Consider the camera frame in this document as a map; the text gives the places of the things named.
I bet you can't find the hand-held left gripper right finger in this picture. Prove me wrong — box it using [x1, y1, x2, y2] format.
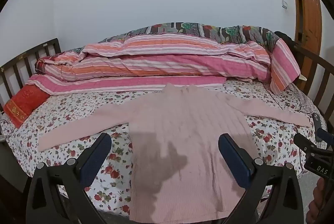
[218, 134, 304, 224]

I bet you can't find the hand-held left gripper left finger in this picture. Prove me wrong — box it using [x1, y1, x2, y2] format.
[25, 133, 113, 224]

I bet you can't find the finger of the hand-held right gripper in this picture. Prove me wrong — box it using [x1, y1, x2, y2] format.
[316, 128, 334, 149]
[294, 133, 317, 155]

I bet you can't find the pink knit sweater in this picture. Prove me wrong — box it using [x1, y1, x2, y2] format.
[38, 83, 312, 223]

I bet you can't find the person's right hand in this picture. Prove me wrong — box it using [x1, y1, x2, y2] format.
[306, 177, 330, 224]

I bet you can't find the small black remote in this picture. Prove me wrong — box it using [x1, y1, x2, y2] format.
[312, 112, 323, 128]

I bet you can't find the white floral bed sheet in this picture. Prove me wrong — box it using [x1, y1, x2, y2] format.
[0, 80, 326, 216]

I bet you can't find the dark wooden slatted footboard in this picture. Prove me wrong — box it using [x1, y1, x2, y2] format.
[274, 31, 334, 133]

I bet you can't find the red embroidered pillow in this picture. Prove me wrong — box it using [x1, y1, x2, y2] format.
[3, 84, 50, 128]

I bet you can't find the pink orange striped quilt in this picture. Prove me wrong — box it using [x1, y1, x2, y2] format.
[25, 32, 301, 95]

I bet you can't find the dark wooden slatted headboard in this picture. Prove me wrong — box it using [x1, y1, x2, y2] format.
[0, 38, 62, 115]

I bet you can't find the brown wooden door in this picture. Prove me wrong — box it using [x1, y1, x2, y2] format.
[287, 0, 323, 56]

